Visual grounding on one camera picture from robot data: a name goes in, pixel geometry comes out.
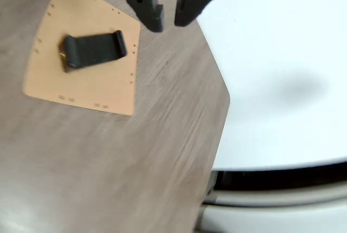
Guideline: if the tan square board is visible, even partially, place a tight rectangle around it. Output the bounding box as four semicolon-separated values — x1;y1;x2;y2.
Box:
22;0;142;117

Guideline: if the black block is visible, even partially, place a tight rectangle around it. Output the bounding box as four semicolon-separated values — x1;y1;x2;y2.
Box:
59;30;127;73

